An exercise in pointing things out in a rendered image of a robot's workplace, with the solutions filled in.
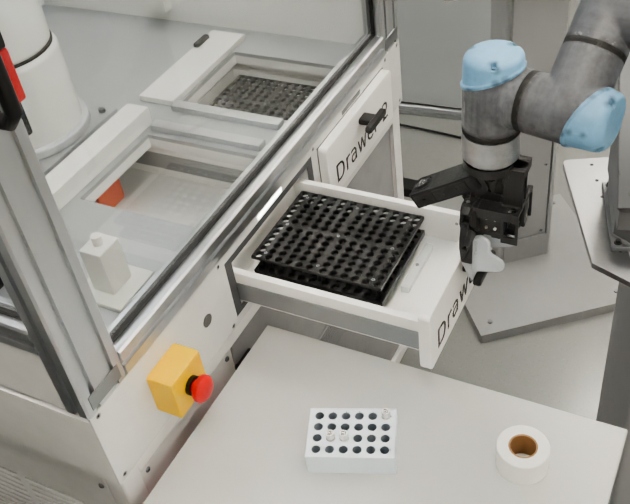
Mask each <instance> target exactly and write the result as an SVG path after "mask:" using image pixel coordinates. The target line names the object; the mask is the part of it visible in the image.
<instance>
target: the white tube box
mask: <svg viewBox="0 0 630 504"><path fill-rule="evenodd" d="M389 410H390V419H388V420H384V419H383V418H382V414H381V411H382V409H380V408H311V410H310V417H309V425H308V433H307V441H306V449H305V462H306V466H307V471H308V473H309V472H310V473H358V474H396V472H397V441H398V419H397V409H389ZM327 430H333V431H334V434H335V440H334V441H332V442H328V441H327V439H326V435H325V433H326V431H327ZM341 430H346V431H347V432H348V441H346V442H342V441H341V440H340V437H339V432H340V431H341Z"/></svg>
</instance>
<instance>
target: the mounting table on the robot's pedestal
mask: <svg viewBox="0 0 630 504"><path fill-rule="evenodd" d="M608 161H609V157H603V158H588V159H573V160H565V161H564V162H563V171H564V175H565V178H566V181H567V185H568V188H569V192H570V195H571V199H572V202H573V206H574V209H575V212H576V216H577V219H578V223H579V226H580V230H581V233H582V237H583V240H584V243H585V247H586V250H587V254H588V257H589V261H590V264H591V268H593V269H595V270H597V271H599V272H601V273H603V274H605V275H607V276H608V277H610V278H612V279H614V280H616V281H618V282H620V283H622V284H624V285H626V286H628V287H630V256H629V253H628V252H621V251H611V247H610V240H609V233H608V226H607V219H606V212H605V205H604V198H603V191H602V182H607V181H608V179H609V176H608V169H607V168H608Z"/></svg>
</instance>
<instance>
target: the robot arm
mask: <svg viewBox="0 0 630 504"><path fill-rule="evenodd" d="M629 53H630V0H580V3H579V5H578V7H577V10H576V12H575V15H574V17H573V19H572V22H571V24H570V27H569V29H568V31H567V34H566V36H565V39H564V41H563V43H562V45H561V47H560V50H559V52H558V55H557V57H556V59H555V62H554V64H553V66H552V69H551V71H550V73H545V72H541V71H537V70H533V69H529V68H526V66H527V62H526V60H525V53H524V50H523V49H522V48H521V47H520V46H517V45H516V44H515V43H513V42H510V41H506V40H488V41H483V42H480V43H478V44H475V45H474V46H472V47H471V48H469V49H468V50H467V52H466V53H465V55H464V57H463V66H462V80H461V82H460V88H461V103H462V128H461V155H462V158H463V163H462V164H459V165H457V166H454V167H451V168H448V169H445V170H442V171H439V172H436V173H433V174H430V175H428V176H425V177H422V178H420V179H419V180H417V182H416V183H415V185H414V188H413V190H412V191H411V193H410V194H409V196H410V198H411V199H412V200H413V202H414V203H415V205H416V206H417V207H418V208H422V207H425V206H428V205H432V204H435V203H438V202H441V201H444V200H448V199H451V198H454V197H457V196H460V195H462V198H463V199H464V201H463V203H462V205H461V209H460V219H459V225H460V236H459V252H460V258H461V261H462V264H463V266H464V268H465V270H466V272H467V274H468V275H469V277H470V279H471V280H473V279H474V276H475V274H476V272H477V271H484V272H500V271H502V270H503V269H504V268H505V264H504V261H503V260H502V259H500V258H499V257H497V256H496V255H494V254H493V253H492V252H491V248H499V247H513V246H517V242H518V229H519V228H520V226H521V227H524V226H525V224H526V221H527V217H528V216H531V210H532V197H533V185H528V184H527V182H528V172H529V170H530V168H531V166H532V157H528V156H522V155H520V142H521V132H522V133H525V134H528V135H531V136H535V137H538V138H541V139H545V140H548V141H551V142H555V143H558V144H560V145H561V146H563V147H567V148H569V147H573V148H577V149H581V150H585V151H589V152H593V153H599V152H602V151H604V150H606V149H607V148H609V147H610V145H611V144H612V143H613V142H614V140H615V138H616V137H617V135H618V133H619V130H620V128H621V125H622V120H623V117H624V115H625V110H626V100H625V96H624V95H623V94H622V93H621V92H619V91H616V90H615V89H614V88H615V85H616V83H617V81H618V78H619V76H620V74H621V71H622V69H623V66H624V65H625V62H626V60H627V58H628V55H629ZM528 202H529V208H528ZM512 235H515V238H514V237H513V236H512Z"/></svg>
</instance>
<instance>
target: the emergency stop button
mask: <svg viewBox="0 0 630 504"><path fill-rule="evenodd" d="M213 387H214V383H213V380H212V378H211V376H209V375H206V374H202V375H200V376H199V377H198V378H197V379H195V380H194V381H193V383H192V385H191V392H192V398H193V400H194V401H195V402H197V403H203V402H205V401H207V400H208V399H209V398H210V396H211V394H212V391H213Z"/></svg>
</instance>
